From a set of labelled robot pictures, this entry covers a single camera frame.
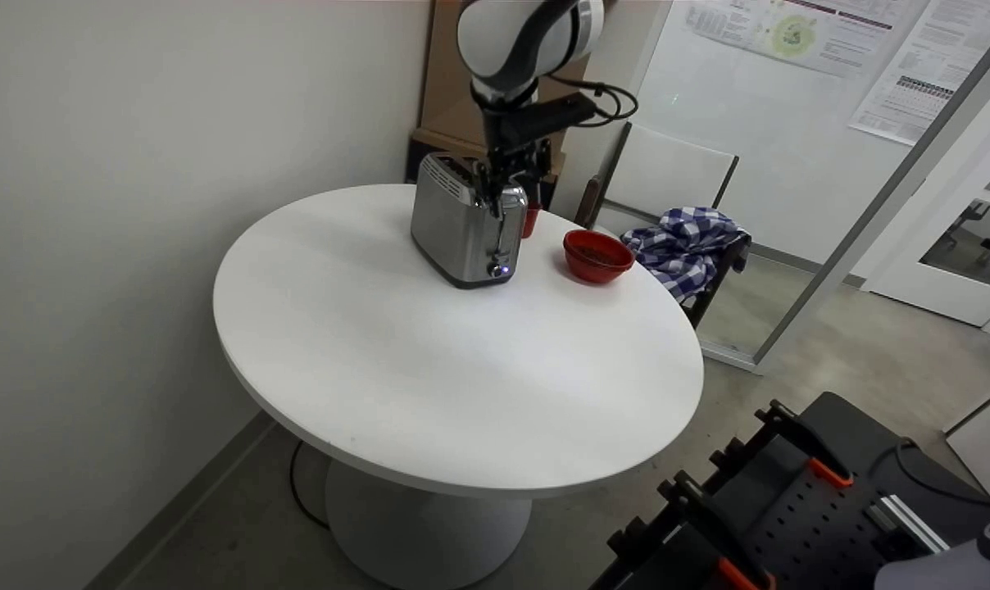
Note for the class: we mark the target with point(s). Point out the black perforated cart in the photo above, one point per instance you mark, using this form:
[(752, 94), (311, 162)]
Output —
[(816, 498)]

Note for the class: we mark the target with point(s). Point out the round white table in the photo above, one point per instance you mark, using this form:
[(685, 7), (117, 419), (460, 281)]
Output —
[(446, 411)]

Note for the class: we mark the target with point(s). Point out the red bowl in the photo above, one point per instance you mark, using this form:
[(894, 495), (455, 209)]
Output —
[(595, 256)]

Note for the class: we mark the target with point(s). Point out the silver two-slot toaster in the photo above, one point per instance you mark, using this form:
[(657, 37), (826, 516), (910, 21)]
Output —
[(471, 234)]

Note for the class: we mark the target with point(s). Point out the blue checkered cloth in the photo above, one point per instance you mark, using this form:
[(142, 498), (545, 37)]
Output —
[(683, 247)]

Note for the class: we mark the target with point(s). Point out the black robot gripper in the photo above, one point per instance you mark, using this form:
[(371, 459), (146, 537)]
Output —
[(516, 166)]

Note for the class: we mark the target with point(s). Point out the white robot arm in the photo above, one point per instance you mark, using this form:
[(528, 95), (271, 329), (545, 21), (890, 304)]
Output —
[(508, 46)]

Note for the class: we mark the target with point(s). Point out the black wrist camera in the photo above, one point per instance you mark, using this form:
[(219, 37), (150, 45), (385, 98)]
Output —
[(538, 120)]

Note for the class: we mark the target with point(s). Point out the white wall poster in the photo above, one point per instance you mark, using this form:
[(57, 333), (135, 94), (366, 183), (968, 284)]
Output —
[(919, 46)]

